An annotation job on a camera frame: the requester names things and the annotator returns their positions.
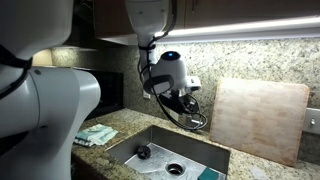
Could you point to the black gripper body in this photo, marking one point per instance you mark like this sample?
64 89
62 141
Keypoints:
185 104

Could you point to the brushed steel gooseneck tap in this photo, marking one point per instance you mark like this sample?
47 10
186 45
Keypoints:
195 122

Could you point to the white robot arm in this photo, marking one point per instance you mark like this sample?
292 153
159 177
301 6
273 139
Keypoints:
27 27

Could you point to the stainless steel sink basin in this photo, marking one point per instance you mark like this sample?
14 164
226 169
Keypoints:
173 156

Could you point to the black sink strainer plug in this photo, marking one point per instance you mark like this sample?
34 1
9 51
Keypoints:
144 152

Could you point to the teal sponge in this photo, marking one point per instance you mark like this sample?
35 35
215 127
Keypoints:
208 174

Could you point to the black microwave oven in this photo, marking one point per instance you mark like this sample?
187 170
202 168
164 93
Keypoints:
106 93

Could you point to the wooden cutting board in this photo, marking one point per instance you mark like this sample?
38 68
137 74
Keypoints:
262 118

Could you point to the folded teal dish towel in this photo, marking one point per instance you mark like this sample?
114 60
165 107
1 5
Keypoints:
96 135

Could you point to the dark wooden upper cabinets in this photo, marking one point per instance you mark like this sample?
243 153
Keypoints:
122 21

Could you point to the under-cabinet light strip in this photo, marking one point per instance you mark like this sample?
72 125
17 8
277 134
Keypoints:
269 25

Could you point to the white wall outlet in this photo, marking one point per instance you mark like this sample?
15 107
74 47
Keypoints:
146 95

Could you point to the white light switch plate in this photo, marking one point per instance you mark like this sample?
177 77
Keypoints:
312 121

